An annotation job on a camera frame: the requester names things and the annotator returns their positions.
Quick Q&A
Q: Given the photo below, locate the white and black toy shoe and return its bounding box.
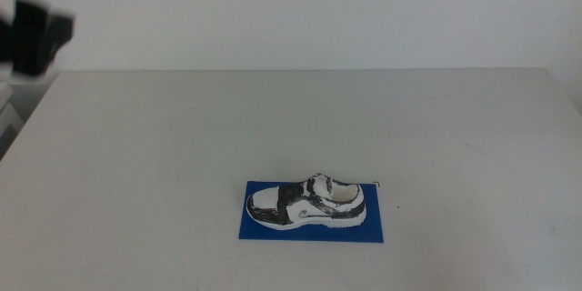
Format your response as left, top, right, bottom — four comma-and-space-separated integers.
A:
245, 172, 367, 232

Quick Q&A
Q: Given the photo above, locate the blue rectangular mat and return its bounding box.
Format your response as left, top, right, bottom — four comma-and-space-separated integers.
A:
237, 180, 386, 245

